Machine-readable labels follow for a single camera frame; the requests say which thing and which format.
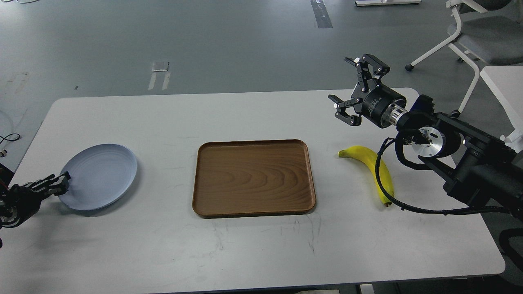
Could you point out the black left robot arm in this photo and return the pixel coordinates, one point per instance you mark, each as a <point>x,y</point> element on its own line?
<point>19,202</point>

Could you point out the brown wooden tray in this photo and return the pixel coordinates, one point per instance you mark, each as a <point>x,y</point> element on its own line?
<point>253,178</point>

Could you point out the light blue plate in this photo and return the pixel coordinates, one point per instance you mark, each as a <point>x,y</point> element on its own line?
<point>99,176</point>

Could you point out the white grey office chair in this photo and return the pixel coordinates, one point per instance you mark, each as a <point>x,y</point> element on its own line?
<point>495,40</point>

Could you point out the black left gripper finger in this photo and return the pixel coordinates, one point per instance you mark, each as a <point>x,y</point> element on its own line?
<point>51,185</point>

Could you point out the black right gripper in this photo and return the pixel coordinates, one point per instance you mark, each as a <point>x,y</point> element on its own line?
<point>376,103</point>

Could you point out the yellow banana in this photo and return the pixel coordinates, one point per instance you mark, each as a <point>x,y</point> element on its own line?
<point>381,174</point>

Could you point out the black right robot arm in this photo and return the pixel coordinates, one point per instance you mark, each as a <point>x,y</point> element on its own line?
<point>477,168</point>

